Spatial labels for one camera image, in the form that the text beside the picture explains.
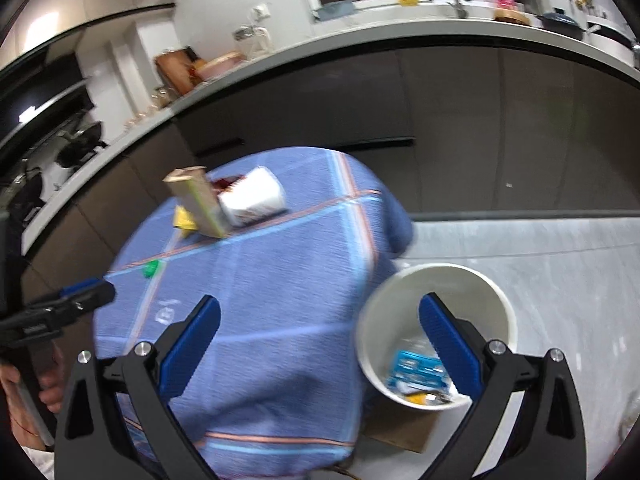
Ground white trash bin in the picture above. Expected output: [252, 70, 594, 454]
[354, 262, 519, 412]

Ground person's left hand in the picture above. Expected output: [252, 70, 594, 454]
[1, 344, 64, 451]

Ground green bottle cap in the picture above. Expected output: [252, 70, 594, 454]
[142, 259, 160, 278]

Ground yellow wrapper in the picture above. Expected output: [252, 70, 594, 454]
[172, 205, 198, 237]

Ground blue wrapper in bin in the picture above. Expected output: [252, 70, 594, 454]
[387, 350, 449, 391]

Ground black wok on stove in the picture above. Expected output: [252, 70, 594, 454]
[55, 122, 108, 170]

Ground beige cardboard carton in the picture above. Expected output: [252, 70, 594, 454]
[163, 166, 231, 240]

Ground white paper cup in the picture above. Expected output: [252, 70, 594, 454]
[218, 166, 288, 228]

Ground blue plaid tablecloth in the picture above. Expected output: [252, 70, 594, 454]
[93, 148, 413, 479]

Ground black range hood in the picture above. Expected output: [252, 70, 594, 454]
[1, 52, 94, 166]

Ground wooden cutting board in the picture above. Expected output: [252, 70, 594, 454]
[154, 49, 202, 96]

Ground pink bowl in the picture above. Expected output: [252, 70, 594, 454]
[195, 51, 246, 80]

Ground dark lower cabinets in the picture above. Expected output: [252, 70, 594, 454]
[23, 46, 639, 297]

